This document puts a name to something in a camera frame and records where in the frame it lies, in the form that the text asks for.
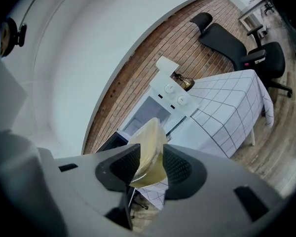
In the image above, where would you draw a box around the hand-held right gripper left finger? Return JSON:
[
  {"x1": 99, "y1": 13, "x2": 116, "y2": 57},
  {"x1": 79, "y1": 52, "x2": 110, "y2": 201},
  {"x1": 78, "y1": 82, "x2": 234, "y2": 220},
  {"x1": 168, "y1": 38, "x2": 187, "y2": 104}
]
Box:
[{"x1": 54, "y1": 143, "x2": 142, "y2": 217}]

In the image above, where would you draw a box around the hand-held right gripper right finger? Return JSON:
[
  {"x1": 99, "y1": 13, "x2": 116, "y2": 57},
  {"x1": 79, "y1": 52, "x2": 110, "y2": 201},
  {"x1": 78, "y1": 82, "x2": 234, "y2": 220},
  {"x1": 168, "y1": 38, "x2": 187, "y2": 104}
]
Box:
[{"x1": 159, "y1": 144, "x2": 286, "y2": 237}]

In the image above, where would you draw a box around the translucent yellowish food container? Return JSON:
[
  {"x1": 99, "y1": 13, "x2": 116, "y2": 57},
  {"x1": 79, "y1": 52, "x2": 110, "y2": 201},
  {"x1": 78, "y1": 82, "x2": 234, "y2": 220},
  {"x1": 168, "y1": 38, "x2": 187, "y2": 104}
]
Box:
[{"x1": 129, "y1": 117, "x2": 169, "y2": 189}]

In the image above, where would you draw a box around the white microwave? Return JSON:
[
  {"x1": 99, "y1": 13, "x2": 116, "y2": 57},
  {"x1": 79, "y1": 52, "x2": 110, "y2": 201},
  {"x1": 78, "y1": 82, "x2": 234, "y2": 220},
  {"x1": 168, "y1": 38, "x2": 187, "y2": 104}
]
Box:
[{"x1": 96, "y1": 75, "x2": 201, "y2": 158}]

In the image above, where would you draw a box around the table with checked white tablecloth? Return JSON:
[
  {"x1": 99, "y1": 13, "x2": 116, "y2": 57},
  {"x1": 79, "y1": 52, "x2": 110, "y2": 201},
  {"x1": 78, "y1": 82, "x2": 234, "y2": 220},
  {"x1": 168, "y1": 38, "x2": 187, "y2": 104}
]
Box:
[{"x1": 135, "y1": 69, "x2": 275, "y2": 211}]

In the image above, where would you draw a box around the brass table bell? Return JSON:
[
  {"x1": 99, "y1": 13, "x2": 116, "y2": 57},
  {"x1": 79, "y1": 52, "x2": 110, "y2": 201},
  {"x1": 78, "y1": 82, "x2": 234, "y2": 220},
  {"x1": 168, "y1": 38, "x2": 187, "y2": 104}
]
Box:
[{"x1": 174, "y1": 72, "x2": 196, "y2": 92}]

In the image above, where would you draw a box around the white desk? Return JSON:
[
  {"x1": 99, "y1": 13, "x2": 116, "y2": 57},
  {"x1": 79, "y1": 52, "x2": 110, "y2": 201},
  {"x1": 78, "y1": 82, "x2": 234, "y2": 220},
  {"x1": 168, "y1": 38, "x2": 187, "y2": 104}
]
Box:
[{"x1": 237, "y1": 0, "x2": 274, "y2": 34}]

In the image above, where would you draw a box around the small black office chair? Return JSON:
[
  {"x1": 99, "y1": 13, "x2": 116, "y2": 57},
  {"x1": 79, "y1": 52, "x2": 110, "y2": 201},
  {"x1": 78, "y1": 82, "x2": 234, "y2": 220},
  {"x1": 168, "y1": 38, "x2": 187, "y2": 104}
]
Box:
[{"x1": 263, "y1": 3, "x2": 275, "y2": 16}]

